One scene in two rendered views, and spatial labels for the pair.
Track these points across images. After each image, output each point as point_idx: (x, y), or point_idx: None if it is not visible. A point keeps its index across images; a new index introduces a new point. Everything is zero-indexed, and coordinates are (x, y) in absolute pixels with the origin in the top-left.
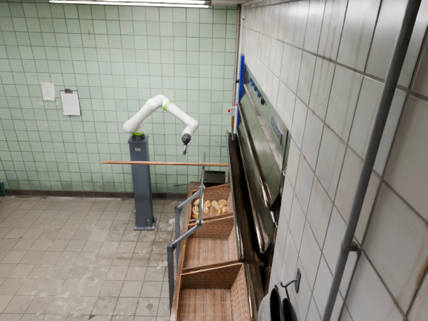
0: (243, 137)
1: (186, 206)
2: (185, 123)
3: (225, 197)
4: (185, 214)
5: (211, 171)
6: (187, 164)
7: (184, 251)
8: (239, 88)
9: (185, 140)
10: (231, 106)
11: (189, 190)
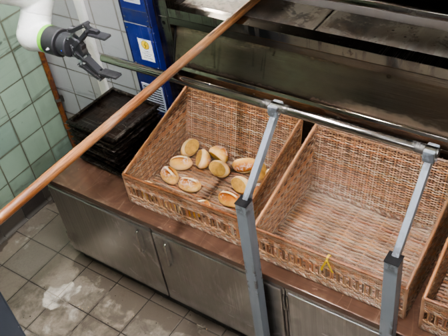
0: None
1: (135, 217)
2: (21, 1)
3: (181, 133)
4: (169, 230)
5: (88, 109)
6: (147, 96)
7: (349, 265)
8: None
9: (107, 34)
10: None
11: (78, 189)
